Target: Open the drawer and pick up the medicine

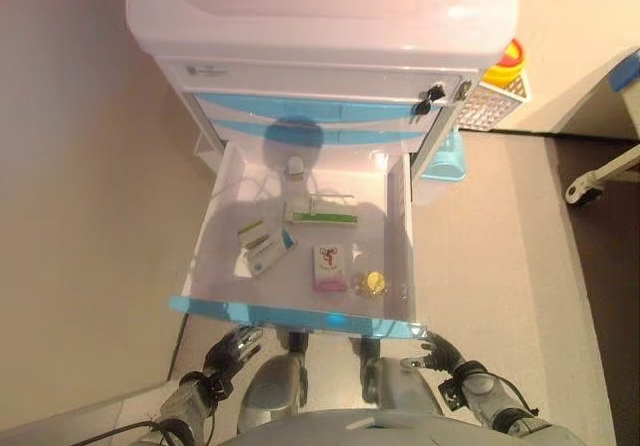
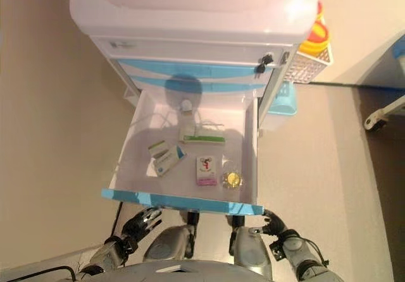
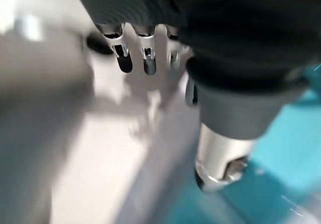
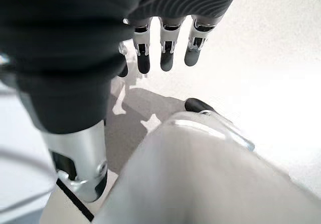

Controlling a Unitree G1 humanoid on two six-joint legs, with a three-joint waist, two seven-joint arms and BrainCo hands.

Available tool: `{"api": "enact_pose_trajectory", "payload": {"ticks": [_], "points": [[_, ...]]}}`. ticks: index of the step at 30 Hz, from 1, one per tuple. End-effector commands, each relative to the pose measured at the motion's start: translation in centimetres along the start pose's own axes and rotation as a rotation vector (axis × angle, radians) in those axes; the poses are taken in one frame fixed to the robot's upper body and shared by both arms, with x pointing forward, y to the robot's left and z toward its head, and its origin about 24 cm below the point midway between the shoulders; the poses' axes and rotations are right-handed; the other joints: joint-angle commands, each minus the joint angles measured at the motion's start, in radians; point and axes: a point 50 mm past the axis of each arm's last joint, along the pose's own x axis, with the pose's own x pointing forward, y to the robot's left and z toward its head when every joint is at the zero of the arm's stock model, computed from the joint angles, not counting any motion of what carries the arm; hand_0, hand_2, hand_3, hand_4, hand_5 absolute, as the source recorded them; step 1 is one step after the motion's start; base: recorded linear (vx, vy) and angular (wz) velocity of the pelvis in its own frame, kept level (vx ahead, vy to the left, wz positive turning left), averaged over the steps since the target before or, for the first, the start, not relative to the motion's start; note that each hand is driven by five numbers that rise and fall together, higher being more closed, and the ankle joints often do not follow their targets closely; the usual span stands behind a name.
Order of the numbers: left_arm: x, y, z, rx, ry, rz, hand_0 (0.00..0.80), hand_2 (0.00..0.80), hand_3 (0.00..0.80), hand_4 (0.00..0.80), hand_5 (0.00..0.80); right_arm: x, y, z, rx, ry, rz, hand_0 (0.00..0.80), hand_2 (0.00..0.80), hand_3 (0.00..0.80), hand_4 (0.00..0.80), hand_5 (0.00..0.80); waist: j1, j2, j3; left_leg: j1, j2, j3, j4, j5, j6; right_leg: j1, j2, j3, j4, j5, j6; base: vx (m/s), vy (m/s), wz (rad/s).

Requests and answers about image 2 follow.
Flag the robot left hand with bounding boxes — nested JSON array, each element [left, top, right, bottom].
[[121, 207, 164, 241]]

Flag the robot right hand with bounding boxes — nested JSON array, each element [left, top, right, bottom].
[[262, 209, 290, 237]]

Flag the white drawer blue front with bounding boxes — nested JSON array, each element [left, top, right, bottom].
[[101, 89, 265, 216]]

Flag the silver robot left leg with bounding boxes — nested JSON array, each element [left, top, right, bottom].
[[142, 224, 197, 264]]

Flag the black robot right foot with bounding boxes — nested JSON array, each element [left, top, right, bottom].
[[226, 214, 246, 230]]

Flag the black robot foot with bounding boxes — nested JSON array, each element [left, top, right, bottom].
[[185, 211, 200, 228], [226, 214, 246, 230]]

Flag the black robot left foot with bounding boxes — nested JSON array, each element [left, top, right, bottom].
[[185, 211, 200, 228]]

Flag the white box blue corner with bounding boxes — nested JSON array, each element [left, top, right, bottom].
[[151, 145, 186, 178]]

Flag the grey robot torso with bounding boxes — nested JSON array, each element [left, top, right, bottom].
[[104, 256, 276, 282]]

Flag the small green white box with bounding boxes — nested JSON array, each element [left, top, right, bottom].
[[147, 139, 170, 159]]

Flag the white box red figure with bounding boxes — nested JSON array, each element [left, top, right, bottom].
[[195, 156, 219, 187]]

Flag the long green white box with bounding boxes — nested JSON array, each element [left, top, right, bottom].
[[178, 126, 227, 145]]

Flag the blue plastic bin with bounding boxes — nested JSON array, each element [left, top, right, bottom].
[[268, 81, 299, 117]]

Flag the white bed caster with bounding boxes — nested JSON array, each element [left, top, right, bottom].
[[363, 109, 389, 132]]

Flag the white mesh basket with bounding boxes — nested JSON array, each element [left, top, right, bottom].
[[292, 43, 335, 84]]

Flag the black cart keys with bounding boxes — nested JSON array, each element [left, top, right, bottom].
[[257, 53, 275, 73]]

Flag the wheeled equipment base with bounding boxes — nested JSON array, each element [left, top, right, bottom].
[[360, 32, 405, 132]]

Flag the white medical cart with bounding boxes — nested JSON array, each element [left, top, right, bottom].
[[70, 0, 319, 137]]

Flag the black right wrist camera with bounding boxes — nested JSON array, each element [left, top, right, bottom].
[[268, 240, 286, 259]]

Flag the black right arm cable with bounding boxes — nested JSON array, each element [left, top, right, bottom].
[[311, 237, 330, 266]]

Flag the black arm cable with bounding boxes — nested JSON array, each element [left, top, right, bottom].
[[311, 237, 330, 266], [47, 264, 80, 281]]

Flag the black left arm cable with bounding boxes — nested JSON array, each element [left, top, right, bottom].
[[47, 264, 80, 281]]

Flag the thin white drawer cable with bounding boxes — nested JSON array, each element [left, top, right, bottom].
[[131, 111, 223, 132]]

